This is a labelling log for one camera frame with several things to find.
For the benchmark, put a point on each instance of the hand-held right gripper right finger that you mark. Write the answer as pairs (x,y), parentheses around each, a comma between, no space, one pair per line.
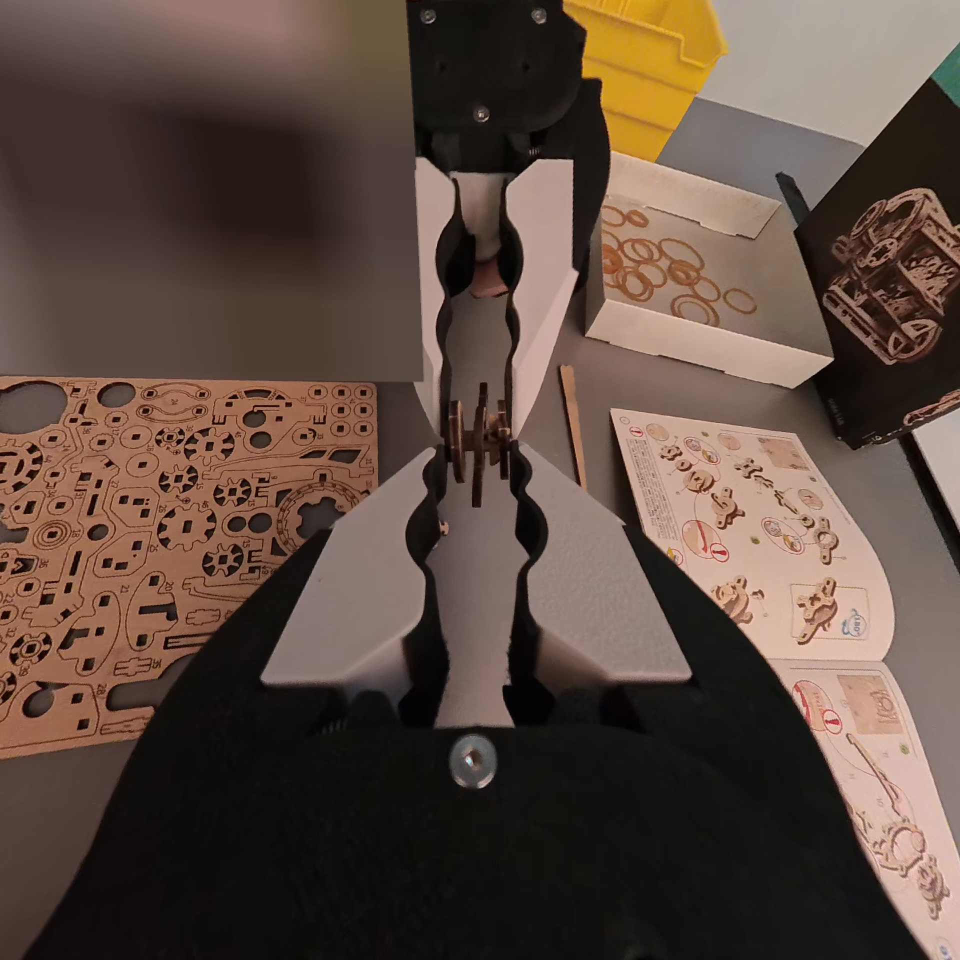
(600,600)

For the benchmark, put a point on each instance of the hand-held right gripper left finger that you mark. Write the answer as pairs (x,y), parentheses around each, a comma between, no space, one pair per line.
(352,600)

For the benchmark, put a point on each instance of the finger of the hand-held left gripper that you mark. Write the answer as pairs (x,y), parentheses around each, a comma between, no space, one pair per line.
(429,225)
(547,262)

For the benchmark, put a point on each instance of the wooden model assembly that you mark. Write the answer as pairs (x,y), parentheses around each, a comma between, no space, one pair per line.
(465,442)

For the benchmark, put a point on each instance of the laser-cut wooden parts sheet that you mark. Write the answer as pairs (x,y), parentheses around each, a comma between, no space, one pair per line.
(292,480)

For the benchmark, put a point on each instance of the dark model kit box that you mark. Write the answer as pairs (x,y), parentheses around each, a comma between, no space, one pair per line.
(885,262)

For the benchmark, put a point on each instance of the pile of rubber bands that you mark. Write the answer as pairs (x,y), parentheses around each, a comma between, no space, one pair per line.
(634,283)

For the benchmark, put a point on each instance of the yellow plastic bin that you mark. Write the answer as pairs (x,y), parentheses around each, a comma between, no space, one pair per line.
(637,75)

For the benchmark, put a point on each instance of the tapered wooden stick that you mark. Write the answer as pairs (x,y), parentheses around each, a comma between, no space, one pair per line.
(574,427)

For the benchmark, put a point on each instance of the white cardboard box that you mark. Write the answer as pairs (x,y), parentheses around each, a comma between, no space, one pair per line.
(712,352)

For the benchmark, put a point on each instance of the illustrated instruction booklet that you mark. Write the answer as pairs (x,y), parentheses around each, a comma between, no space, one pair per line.
(825,540)

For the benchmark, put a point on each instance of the small dark object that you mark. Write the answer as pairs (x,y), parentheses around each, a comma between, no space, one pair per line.
(791,195)

